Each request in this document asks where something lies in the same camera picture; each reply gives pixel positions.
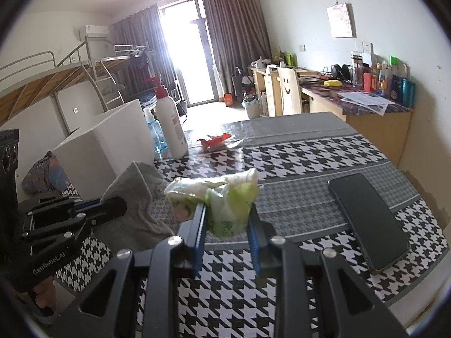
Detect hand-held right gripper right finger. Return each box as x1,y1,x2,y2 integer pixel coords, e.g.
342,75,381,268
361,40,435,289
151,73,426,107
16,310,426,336
247,204,411,338

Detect grey cloth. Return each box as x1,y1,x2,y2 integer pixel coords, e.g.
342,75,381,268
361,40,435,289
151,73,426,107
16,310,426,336
92,162,177,243

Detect white air conditioner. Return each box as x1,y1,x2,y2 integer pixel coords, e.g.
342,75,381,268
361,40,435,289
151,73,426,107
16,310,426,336
78,25,110,41

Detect green white plastic bag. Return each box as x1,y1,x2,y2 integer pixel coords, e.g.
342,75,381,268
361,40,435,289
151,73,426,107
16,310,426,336
164,168,260,238

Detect white printed papers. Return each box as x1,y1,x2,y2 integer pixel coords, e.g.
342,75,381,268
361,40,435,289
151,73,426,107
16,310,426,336
337,91,395,116

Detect white waste bin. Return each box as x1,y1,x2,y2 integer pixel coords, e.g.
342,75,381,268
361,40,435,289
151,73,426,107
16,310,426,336
241,98,263,119

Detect person's left hand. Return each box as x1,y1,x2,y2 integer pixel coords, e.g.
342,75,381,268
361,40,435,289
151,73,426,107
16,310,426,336
32,280,59,312

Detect wooden desk with patterned cover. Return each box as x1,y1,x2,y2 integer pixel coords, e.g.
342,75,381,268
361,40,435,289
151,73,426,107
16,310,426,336
299,77,413,166

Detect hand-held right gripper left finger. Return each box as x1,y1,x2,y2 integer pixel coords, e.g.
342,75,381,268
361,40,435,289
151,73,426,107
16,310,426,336
56,202,208,338

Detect brown curtain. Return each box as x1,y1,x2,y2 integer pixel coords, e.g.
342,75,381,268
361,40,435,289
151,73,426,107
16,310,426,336
201,0,273,101
110,4,164,88

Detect blue orange patterned quilt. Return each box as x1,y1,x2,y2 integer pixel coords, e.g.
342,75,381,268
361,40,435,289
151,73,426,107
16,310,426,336
22,151,71,194

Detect row of toiletry bottles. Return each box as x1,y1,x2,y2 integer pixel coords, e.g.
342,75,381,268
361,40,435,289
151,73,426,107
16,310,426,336
350,51,416,108

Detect black metal rack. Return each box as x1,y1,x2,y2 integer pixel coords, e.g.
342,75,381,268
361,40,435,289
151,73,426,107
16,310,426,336
231,66,254,99

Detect wooden chair with smiley face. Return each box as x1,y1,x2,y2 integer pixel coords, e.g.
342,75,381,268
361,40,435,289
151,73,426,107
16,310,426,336
277,66,304,116

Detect black smartphone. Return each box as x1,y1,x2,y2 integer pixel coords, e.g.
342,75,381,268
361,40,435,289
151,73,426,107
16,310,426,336
328,172,411,274

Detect metal bunk bed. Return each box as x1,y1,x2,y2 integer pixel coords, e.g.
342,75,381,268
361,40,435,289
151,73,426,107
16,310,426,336
85,40,156,113
0,40,106,131

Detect red snack wrapper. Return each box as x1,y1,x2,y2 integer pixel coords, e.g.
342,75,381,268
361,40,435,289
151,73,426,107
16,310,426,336
197,133,244,150

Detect white foam box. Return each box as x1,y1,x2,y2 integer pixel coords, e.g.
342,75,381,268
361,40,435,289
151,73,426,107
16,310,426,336
52,99,156,201

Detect pink wall picture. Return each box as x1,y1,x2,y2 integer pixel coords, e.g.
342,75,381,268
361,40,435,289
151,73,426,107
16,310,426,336
326,2,355,39

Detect glass balcony door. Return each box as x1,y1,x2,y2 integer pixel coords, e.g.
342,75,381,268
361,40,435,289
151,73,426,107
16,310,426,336
157,0,215,108

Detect white lotion bottle red pump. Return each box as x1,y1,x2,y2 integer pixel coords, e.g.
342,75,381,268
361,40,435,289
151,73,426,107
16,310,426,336
143,75,189,159

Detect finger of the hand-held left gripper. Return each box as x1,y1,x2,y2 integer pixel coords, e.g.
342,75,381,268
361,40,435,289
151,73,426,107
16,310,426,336
21,197,128,242
26,196,103,219

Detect houndstooth tablecloth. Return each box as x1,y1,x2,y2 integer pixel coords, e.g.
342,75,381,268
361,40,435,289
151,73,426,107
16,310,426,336
56,112,441,338

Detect hanging dark clothes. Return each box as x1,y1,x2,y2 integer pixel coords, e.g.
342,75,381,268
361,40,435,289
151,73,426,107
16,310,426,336
129,47,156,78

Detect clear blue plastic bottle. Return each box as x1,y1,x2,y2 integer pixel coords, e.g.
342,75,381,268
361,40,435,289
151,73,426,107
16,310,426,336
143,107,166,155

